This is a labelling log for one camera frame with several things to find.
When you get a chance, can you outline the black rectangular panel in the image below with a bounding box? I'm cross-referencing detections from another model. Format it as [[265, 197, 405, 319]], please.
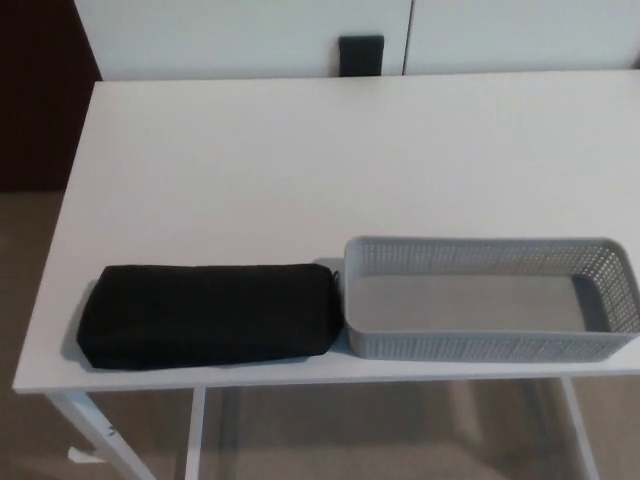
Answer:
[[338, 34, 385, 78]]

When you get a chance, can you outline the dark brown wooden panel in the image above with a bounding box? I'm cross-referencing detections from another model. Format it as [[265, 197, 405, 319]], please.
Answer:
[[0, 0, 104, 194]]

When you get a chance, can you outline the black fabric pencil case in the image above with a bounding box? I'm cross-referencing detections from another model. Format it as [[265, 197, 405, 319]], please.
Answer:
[[74, 262, 347, 372]]

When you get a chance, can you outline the grey perforated plastic basket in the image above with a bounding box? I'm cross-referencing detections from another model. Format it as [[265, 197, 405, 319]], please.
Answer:
[[342, 234, 640, 363]]

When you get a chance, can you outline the white metal table leg frame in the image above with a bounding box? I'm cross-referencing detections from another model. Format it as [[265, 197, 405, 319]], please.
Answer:
[[47, 387, 207, 480], [558, 377, 597, 480]]

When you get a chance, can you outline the white cabinet row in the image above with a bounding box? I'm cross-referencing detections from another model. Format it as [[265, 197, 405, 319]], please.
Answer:
[[69, 0, 640, 82]]

